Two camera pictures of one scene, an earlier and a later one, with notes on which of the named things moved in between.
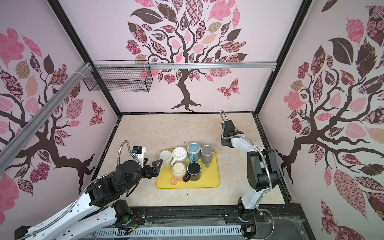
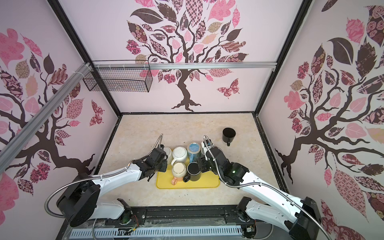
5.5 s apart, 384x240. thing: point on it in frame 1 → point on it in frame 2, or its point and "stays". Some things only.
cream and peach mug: (179, 172) stays
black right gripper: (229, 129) → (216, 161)
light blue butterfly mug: (193, 152) stays
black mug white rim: (194, 170) stays
